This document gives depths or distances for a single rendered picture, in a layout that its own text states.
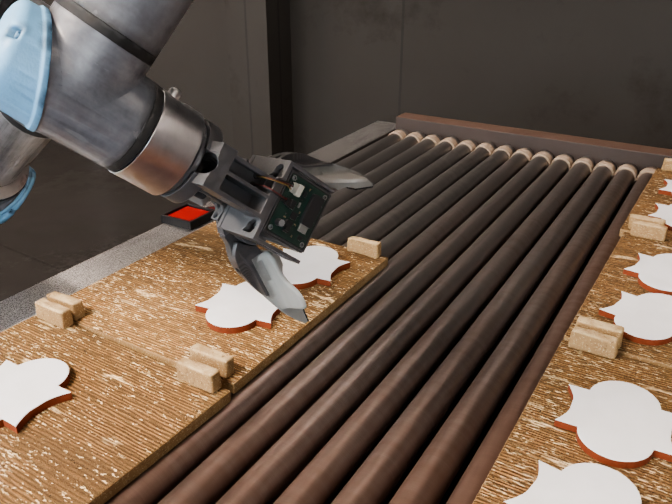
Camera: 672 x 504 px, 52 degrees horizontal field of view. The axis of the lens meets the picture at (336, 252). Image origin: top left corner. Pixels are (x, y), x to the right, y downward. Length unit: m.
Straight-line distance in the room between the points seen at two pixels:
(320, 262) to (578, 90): 2.44
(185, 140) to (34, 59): 0.11
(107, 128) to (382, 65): 3.34
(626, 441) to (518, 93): 2.80
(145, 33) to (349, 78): 3.45
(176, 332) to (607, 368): 0.56
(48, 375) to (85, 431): 0.11
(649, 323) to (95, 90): 0.78
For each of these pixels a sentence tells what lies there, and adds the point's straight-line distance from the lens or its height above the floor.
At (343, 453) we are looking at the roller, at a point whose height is 0.92.
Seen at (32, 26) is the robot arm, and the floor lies 1.38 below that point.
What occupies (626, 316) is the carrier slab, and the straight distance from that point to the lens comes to 1.04.
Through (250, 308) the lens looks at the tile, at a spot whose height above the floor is 0.95.
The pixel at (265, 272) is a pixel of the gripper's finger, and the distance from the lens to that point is 0.63.
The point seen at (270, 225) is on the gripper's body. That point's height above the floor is 1.22.
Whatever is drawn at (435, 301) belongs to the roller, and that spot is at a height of 0.92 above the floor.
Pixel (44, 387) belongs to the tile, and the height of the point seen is 0.95.
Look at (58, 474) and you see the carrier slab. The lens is 0.78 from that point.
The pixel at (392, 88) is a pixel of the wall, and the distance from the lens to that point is 3.79.
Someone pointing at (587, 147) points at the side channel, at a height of 0.94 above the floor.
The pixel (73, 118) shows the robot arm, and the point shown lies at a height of 1.32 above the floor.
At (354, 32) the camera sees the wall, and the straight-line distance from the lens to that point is 3.87.
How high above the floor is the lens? 1.44
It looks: 25 degrees down
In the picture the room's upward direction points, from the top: straight up
